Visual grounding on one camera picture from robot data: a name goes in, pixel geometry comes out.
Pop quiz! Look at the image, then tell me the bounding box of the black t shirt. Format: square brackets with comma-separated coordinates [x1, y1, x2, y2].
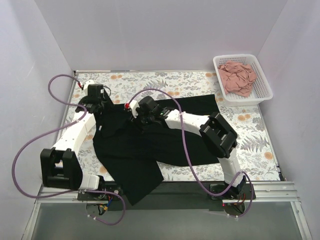
[93, 94, 219, 205]

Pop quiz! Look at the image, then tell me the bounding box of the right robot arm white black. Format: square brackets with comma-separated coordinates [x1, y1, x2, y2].
[124, 96, 246, 199]

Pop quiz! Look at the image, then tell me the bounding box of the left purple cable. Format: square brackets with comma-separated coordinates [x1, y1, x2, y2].
[12, 74, 126, 225]

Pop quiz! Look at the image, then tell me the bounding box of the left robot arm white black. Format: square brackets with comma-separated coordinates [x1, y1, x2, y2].
[40, 81, 114, 191]

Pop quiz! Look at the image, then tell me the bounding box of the aluminium frame rail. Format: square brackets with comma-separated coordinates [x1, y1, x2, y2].
[23, 181, 312, 240]

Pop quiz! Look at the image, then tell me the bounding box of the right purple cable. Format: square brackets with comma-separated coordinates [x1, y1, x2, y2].
[126, 88, 255, 219]

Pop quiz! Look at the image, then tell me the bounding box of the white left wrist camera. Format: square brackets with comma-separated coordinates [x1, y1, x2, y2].
[77, 80, 95, 96]

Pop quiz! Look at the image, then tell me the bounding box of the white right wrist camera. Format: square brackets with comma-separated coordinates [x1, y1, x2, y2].
[124, 100, 140, 118]

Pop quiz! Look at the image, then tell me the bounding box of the pink t shirt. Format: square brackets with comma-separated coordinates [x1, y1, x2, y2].
[218, 60, 257, 98]

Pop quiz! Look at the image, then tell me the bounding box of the floral tablecloth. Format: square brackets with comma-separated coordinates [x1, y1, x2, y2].
[76, 71, 280, 182]

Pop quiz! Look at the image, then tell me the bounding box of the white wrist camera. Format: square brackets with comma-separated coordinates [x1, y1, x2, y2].
[77, 80, 95, 96]
[124, 100, 140, 118]

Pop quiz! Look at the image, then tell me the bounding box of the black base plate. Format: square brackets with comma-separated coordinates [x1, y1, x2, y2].
[77, 181, 256, 212]

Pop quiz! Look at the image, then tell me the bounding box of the white plastic basket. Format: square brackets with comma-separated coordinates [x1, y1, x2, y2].
[212, 54, 273, 107]

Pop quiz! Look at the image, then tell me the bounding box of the purple cable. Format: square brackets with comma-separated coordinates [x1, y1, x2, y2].
[126, 88, 255, 219]
[12, 74, 126, 225]

